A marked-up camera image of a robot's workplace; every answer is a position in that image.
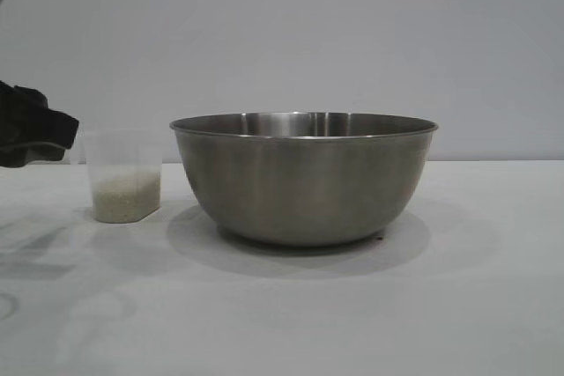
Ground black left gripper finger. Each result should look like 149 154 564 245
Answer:
0 143 67 169
0 80 80 152

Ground clear plastic measuring cup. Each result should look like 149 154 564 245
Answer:
72 128 164 223

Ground white rice grains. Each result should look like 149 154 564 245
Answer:
92 168 160 222

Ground stainless steel mixing bowl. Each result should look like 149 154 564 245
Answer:
169 110 441 248

